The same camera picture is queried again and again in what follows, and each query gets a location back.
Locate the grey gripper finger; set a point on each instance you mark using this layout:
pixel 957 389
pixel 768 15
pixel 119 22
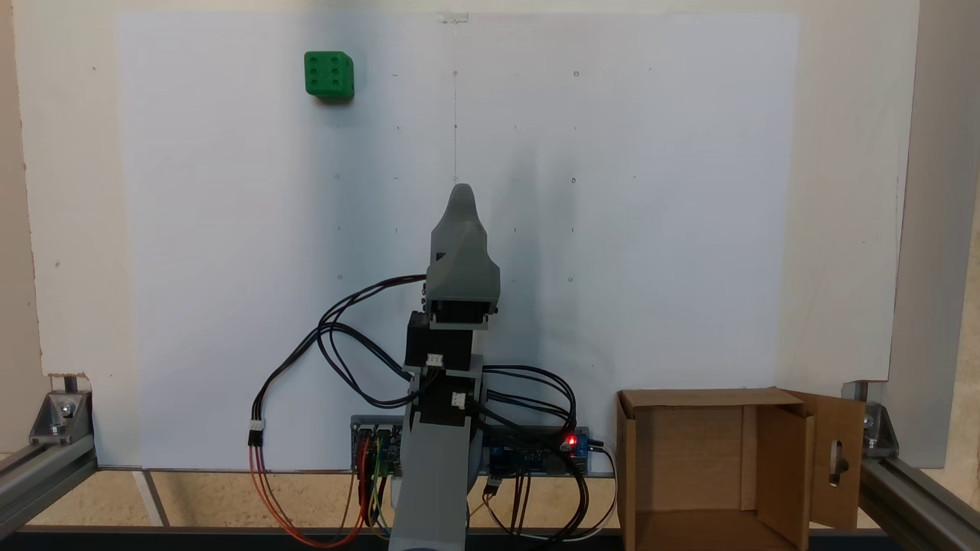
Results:
pixel 462 210

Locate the blue circuit board red light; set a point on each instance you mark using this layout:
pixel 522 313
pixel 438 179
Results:
pixel 528 455

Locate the aluminium frame rail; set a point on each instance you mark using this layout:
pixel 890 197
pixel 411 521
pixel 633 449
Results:
pixel 38 474
pixel 919 497

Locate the brown cardboard box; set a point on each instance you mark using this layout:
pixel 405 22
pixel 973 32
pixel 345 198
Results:
pixel 689 459

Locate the grey corner bracket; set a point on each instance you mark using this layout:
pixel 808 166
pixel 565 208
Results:
pixel 61 417
pixel 877 428

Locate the white paper sheet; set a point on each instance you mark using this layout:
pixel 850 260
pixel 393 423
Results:
pixel 651 229

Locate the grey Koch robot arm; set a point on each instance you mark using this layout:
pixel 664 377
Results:
pixel 432 474

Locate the green dice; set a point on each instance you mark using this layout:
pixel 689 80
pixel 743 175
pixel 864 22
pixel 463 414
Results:
pixel 329 74

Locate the clear tape strip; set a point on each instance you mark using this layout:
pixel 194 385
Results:
pixel 453 17

